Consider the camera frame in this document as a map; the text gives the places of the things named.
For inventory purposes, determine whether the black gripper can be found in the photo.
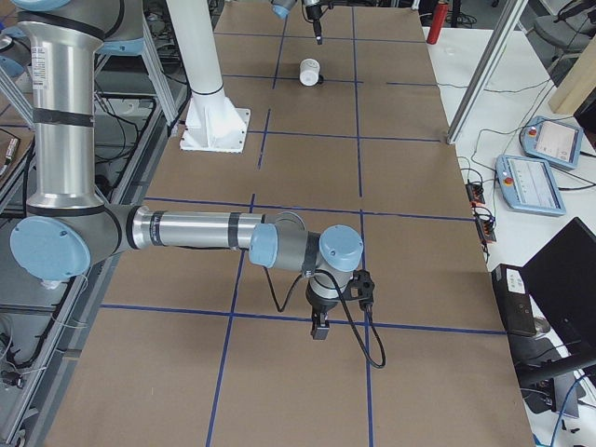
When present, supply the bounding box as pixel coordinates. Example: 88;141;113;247
305;287;336;340
302;0;323;45

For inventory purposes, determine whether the white smiley mug black handle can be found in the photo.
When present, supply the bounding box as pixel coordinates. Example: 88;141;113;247
299;58;324;87

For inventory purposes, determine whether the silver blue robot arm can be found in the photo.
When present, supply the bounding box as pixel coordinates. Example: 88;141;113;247
10;1;371;340
270;0;324;45

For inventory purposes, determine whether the red bottle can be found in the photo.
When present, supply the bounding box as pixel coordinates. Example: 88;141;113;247
427;1;449;45

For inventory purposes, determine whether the black computer box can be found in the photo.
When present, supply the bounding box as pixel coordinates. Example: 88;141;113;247
491;264;536;337

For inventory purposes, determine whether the orange black usb hub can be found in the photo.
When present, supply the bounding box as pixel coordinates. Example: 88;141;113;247
466;182;485;206

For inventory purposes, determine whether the black laptop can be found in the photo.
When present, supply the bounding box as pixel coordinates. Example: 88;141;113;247
521;217;596;353

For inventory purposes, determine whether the near blue teach pendant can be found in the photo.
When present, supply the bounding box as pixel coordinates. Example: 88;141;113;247
494;155;566;216

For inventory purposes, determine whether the blue teach pendant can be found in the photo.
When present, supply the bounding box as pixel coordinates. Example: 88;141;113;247
494;155;566;216
520;115;584;170

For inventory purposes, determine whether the far blue teach pendant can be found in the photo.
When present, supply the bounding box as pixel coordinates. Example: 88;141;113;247
520;115;584;170

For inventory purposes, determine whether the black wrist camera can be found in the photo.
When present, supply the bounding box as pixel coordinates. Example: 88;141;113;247
345;269;375;312

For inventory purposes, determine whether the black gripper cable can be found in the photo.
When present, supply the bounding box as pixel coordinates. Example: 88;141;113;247
263;265;386;371

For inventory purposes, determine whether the aluminium frame post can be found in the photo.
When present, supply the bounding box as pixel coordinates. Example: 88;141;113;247
446;0;528;144

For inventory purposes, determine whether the aluminium side frame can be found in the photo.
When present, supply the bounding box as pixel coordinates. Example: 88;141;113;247
1;3;183;446

